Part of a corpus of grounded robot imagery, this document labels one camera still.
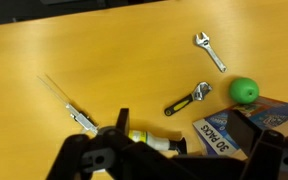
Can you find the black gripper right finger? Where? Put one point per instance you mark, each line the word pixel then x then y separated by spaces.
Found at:
pixel 266 150

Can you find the blue cardboard box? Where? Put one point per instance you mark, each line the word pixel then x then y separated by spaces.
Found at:
pixel 266 113

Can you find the white spray bottle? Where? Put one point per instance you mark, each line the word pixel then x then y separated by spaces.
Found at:
pixel 158 143

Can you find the silver adjustable wrench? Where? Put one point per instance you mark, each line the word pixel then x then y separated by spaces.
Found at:
pixel 203 40

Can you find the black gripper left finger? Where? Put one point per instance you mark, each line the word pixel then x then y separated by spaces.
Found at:
pixel 112 150

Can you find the green apple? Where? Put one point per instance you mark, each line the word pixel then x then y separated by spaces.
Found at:
pixel 243 90

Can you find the metal vernier caliper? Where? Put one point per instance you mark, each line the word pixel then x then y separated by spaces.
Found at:
pixel 79 116

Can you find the black yellow handled wrench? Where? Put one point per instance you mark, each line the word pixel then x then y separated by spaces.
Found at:
pixel 198 94

